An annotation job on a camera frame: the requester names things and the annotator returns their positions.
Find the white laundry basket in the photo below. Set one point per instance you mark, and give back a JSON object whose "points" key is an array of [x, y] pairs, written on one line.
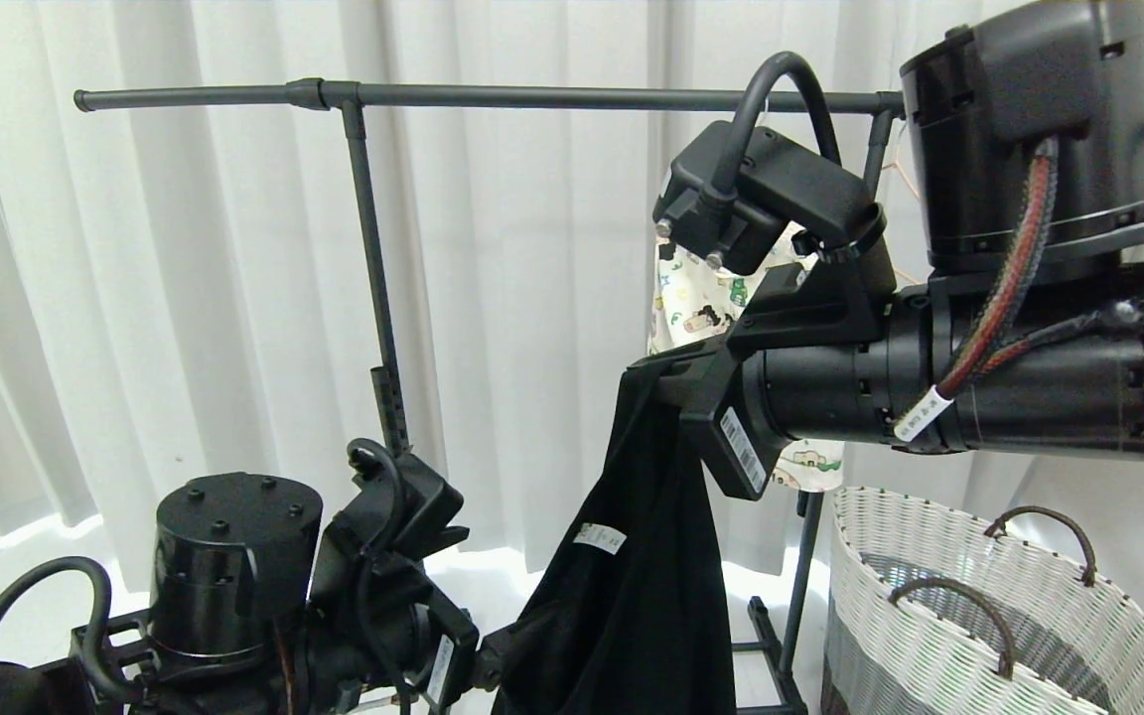
{"points": [[929, 636]]}

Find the black garment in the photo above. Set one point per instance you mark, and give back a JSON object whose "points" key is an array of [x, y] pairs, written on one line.
{"points": [[632, 596]]}

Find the cream printed garment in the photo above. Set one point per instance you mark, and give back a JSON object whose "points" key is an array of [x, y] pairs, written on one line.
{"points": [[691, 298]]}

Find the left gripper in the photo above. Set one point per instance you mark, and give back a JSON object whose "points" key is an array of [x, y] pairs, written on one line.
{"points": [[383, 645]]}

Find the white curtain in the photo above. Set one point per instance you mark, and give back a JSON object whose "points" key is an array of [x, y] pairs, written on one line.
{"points": [[185, 298]]}

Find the pink clothes hanger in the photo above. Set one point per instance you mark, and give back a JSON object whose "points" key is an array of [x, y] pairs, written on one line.
{"points": [[896, 189]]}

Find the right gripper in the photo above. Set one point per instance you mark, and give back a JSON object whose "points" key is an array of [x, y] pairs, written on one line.
{"points": [[830, 397]]}

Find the black clothes rack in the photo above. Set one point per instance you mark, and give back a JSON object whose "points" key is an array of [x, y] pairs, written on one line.
{"points": [[532, 96]]}

